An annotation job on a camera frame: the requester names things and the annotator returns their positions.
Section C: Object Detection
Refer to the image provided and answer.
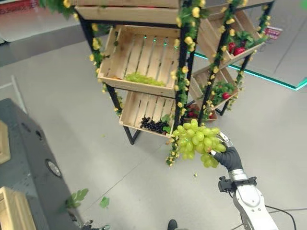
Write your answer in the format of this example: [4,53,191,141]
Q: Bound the red sign board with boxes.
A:
[264,26,283,40]

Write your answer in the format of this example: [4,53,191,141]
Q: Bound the dark grey cabinet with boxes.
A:
[0,97,84,230]

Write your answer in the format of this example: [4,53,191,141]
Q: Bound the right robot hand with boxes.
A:
[208,131,243,172]

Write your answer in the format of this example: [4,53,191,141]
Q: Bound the green grape bunch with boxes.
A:
[123,71,166,87]
[172,119,227,169]

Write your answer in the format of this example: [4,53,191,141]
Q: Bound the black cable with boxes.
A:
[230,205,298,230]

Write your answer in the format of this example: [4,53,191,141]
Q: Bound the light wooden box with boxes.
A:
[0,186,36,230]
[0,120,12,165]

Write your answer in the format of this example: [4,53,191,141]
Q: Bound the green fallen leaf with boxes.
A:
[58,188,89,212]
[99,196,110,209]

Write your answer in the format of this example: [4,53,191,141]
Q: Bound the yellow flower vine garland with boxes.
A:
[165,0,208,167]
[227,4,272,111]
[89,23,124,116]
[200,0,248,120]

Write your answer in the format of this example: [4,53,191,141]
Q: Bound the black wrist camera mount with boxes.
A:
[217,176,258,194]

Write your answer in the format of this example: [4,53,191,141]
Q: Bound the wooden slatted crate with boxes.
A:
[118,91,176,139]
[74,0,183,25]
[97,24,182,98]
[196,10,266,70]
[184,103,219,123]
[189,68,240,111]

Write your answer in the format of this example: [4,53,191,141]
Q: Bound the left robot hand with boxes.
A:
[81,219,111,230]

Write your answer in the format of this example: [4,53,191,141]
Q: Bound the red fruits with green leaves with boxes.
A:
[202,80,238,106]
[227,30,268,57]
[186,104,215,120]

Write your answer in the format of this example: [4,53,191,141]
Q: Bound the black metal shelf frame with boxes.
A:
[77,0,275,145]

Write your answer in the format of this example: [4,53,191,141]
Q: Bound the black grape bunch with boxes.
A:
[139,116,170,134]

